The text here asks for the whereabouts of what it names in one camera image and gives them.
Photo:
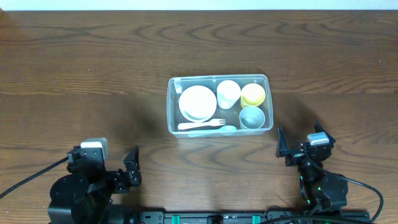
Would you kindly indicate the grey plastic cup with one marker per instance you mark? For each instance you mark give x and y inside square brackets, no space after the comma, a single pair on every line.
[251,117]

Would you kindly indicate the white plastic cup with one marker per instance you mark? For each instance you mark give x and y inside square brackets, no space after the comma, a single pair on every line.
[228,93]

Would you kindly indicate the white plastic fork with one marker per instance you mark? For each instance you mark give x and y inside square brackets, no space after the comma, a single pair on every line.
[212,122]

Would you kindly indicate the white plastic bowl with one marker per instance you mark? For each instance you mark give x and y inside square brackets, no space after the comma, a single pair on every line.
[197,103]

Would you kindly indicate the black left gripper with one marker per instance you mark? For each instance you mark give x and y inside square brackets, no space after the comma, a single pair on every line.
[124,183]

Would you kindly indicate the clear plastic storage container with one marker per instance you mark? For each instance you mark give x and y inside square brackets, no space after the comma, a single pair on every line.
[177,85]

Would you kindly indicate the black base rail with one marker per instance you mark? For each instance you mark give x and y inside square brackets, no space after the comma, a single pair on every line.
[271,215]

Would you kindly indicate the light blue plastic spoon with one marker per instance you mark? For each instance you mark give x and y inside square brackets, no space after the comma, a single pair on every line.
[226,130]

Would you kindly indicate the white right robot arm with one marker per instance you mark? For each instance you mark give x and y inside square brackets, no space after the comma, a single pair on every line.
[240,176]

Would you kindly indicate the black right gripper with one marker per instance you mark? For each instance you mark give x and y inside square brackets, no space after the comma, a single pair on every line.
[295,155]

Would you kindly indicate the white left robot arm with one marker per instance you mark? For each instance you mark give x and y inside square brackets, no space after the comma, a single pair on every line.
[84,195]

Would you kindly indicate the yellow plastic cup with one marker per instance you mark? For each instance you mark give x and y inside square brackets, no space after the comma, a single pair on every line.
[252,95]

